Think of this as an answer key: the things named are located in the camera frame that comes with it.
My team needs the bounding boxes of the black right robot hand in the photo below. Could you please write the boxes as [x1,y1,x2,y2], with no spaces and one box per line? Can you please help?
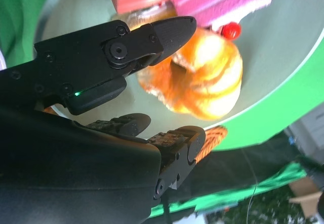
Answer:
[0,16,206,224]

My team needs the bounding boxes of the orange striped bread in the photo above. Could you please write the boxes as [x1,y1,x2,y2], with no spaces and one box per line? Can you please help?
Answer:
[137,28,244,121]

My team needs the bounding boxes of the grey bowl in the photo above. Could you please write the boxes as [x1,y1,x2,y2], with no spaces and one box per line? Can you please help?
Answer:
[33,0,324,131]

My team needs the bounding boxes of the pale lavender plate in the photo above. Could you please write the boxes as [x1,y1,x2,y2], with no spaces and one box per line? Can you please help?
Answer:
[0,48,7,71]

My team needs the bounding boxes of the black backdrop curtain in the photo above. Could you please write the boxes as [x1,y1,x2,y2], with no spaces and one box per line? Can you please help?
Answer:
[161,130,324,203]

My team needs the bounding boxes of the green leafy plant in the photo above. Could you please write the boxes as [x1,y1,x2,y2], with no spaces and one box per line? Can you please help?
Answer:
[220,183,308,224]

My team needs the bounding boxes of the green tablecloth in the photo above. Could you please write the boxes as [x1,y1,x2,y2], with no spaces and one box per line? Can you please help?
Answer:
[0,0,324,219]

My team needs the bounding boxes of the cardboard box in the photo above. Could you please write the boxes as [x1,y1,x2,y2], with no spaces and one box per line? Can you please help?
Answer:
[288,175,324,219]

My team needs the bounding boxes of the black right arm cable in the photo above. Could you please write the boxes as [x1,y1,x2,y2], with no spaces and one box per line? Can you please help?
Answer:
[163,196,173,224]

